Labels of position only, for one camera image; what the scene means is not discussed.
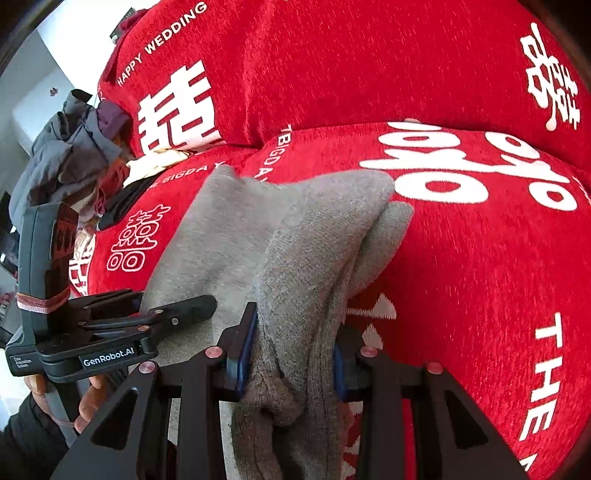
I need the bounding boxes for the red wedding print blanket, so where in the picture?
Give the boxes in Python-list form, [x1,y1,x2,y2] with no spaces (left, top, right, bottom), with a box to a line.
[70,1,590,479]

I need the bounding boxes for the person's left dark sleeve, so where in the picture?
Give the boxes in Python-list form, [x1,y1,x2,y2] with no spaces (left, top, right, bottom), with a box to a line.
[0,394,68,480]

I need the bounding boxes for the grey knitted small garment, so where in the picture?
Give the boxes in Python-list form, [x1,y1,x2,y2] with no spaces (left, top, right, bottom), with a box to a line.
[141,165,413,479]

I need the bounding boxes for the white cloth at edge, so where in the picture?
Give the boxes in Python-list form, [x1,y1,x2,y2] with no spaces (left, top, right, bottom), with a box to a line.
[123,150,189,187]

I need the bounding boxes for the grey clothes pile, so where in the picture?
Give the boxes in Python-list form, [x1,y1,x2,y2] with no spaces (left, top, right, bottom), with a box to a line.
[8,89,121,230]

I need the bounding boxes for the black cloth at edge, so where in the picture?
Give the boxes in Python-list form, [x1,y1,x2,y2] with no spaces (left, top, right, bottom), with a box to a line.
[97,175,157,231]

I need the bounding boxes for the purple cloth in pile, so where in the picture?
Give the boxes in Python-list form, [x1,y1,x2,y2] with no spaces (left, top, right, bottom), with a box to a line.
[96,100,130,140]

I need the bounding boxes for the person's left hand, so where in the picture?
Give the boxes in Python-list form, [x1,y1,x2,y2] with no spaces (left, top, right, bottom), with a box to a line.
[24,374,110,433]

